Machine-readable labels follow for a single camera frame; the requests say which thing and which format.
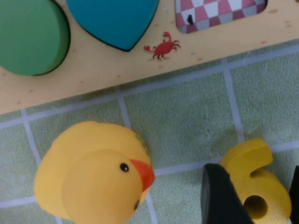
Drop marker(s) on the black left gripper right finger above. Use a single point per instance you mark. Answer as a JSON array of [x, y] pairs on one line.
[[295, 198]]

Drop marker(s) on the teal wooden heart piece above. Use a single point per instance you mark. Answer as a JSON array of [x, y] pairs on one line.
[[112, 21]]

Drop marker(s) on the yellow rubber duck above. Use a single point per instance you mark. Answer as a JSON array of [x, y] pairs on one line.
[[93, 175]]

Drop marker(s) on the wooden number shape puzzle board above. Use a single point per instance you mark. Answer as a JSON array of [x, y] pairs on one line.
[[93, 70]]

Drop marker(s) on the green checked tablecloth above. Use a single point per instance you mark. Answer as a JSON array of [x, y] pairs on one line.
[[187, 116]]

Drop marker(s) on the yellow wooden number six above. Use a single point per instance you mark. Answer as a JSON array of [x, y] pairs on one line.
[[247, 154]]

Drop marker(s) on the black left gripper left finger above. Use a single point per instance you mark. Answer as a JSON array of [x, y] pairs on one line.
[[217, 198]]

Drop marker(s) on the green wooden circle piece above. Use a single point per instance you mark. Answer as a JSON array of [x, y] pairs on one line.
[[28, 37]]

